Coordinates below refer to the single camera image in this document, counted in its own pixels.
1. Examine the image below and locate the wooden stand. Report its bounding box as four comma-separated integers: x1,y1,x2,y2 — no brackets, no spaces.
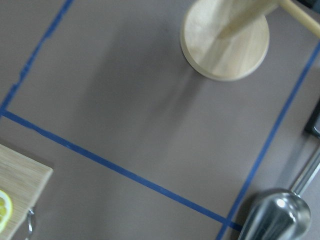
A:
180,0,320,82

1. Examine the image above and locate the wooden cutting board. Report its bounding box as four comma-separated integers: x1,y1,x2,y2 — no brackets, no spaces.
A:
0,145,53,240

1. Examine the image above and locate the metal scoop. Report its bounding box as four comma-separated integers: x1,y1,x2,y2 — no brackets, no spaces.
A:
238,149,320,240

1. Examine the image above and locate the dark tray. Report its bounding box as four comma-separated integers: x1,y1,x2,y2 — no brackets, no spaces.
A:
304,100,320,139

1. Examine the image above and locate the lemon slice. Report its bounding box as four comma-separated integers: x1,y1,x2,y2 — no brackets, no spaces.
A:
0,190,13,232

